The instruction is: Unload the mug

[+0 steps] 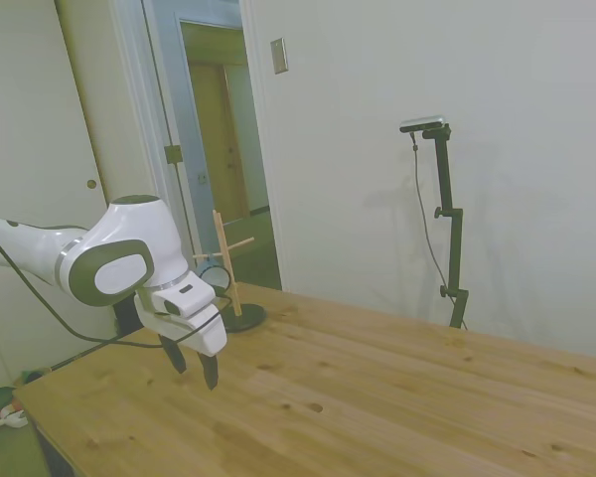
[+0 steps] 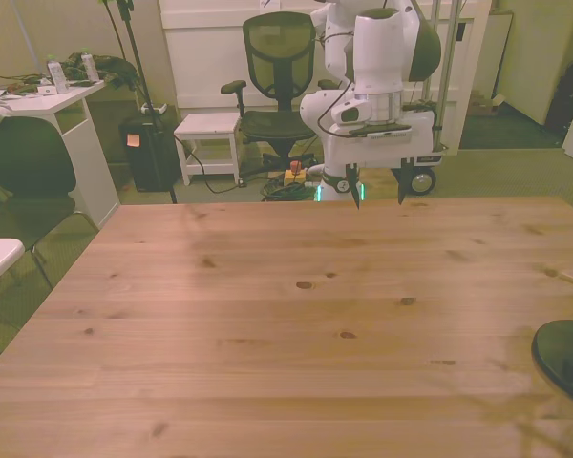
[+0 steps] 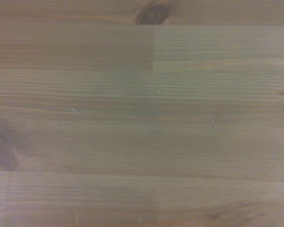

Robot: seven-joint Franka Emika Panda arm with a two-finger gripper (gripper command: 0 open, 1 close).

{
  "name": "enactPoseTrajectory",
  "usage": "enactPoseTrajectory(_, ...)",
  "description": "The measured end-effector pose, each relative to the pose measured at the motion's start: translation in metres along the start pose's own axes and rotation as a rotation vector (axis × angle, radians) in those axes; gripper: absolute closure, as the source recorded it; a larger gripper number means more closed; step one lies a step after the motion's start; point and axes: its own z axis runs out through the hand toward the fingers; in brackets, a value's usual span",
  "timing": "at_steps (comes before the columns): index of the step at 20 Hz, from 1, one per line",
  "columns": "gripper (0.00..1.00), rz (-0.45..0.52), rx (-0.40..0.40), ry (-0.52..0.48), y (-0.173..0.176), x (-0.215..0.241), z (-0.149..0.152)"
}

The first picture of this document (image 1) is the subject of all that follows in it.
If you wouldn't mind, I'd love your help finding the white closet door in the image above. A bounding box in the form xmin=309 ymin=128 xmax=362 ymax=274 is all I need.
xmin=0 ymin=0 xmax=118 ymax=379

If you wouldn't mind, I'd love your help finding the wooden inner door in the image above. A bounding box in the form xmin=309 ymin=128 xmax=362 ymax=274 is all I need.
xmin=187 ymin=60 xmax=253 ymax=226

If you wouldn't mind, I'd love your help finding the black camera stand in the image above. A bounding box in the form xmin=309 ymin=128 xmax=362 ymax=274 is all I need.
xmin=420 ymin=123 xmax=471 ymax=330

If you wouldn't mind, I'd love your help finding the white floor object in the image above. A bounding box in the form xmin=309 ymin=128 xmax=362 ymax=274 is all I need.
xmin=0 ymin=402 xmax=30 ymax=429

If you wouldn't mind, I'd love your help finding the white door frame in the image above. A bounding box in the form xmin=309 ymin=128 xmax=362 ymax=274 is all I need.
xmin=109 ymin=0 xmax=190 ymax=259

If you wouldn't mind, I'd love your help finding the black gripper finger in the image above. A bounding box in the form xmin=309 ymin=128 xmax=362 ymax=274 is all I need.
xmin=197 ymin=350 xmax=221 ymax=393
xmin=159 ymin=334 xmax=188 ymax=375

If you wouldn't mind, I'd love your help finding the open white door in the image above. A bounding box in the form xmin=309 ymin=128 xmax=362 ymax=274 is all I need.
xmin=143 ymin=0 xmax=215 ymax=264

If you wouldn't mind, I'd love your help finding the blue round plate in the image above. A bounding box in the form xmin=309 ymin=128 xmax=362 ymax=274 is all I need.
xmin=194 ymin=259 xmax=231 ymax=300

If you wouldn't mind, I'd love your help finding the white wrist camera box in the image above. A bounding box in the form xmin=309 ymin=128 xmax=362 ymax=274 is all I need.
xmin=155 ymin=280 xmax=217 ymax=320

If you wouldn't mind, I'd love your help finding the grey camera on stand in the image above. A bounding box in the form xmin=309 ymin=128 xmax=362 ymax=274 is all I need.
xmin=399 ymin=114 xmax=449 ymax=134

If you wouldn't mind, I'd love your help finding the metal wall switch plate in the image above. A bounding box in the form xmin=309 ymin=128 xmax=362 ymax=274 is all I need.
xmin=269 ymin=37 xmax=290 ymax=77

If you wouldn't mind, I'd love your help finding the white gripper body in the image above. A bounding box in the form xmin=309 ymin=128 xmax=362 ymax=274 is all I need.
xmin=132 ymin=286 xmax=228 ymax=357

